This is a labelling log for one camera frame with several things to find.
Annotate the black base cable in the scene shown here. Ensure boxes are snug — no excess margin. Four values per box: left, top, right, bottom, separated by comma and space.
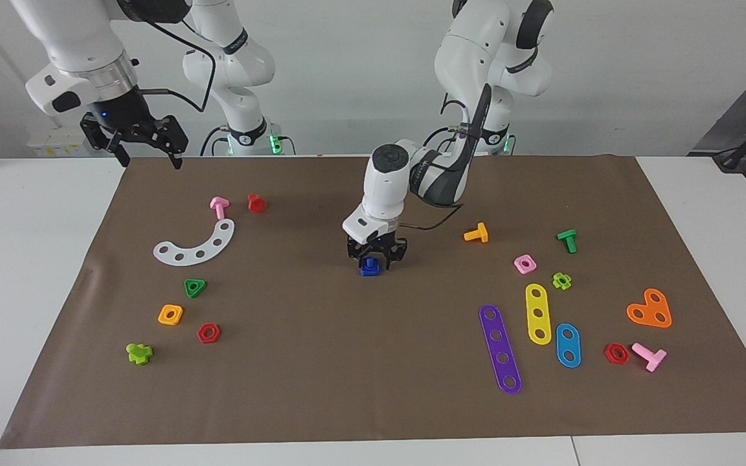
199, 125, 228, 157
420, 125, 461, 154

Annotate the orange three-hole angled plate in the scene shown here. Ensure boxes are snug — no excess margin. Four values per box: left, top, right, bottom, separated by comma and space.
626, 288, 673, 329

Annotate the yellow three-hole plate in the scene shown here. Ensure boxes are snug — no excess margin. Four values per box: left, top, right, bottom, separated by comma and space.
525, 283, 552, 346

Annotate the purple four-hole plate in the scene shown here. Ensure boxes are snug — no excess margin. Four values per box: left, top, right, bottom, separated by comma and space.
479, 304, 523, 395

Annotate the blue two-hole plate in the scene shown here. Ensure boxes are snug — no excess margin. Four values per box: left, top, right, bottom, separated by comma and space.
555, 323, 582, 369

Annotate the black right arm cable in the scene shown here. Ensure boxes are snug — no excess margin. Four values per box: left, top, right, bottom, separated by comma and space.
111, 16, 218, 114

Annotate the white wall box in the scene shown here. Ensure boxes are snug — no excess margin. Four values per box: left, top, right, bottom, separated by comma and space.
27, 126, 89, 158

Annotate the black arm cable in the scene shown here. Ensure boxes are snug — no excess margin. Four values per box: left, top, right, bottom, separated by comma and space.
398, 83, 494, 232
111, 16, 218, 114

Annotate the brown table mat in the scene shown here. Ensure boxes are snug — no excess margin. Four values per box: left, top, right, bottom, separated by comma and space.
0, 154, 746, 450

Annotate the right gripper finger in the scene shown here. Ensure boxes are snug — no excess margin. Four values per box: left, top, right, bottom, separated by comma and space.
107, 135, 132, 170
163, 138, 187, 171

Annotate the white curved five-hole plate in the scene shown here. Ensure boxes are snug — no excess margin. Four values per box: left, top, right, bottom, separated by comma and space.
153, 219, 236, 267

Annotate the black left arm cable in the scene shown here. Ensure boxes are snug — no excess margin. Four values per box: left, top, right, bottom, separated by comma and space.
398, 83, 494, 232

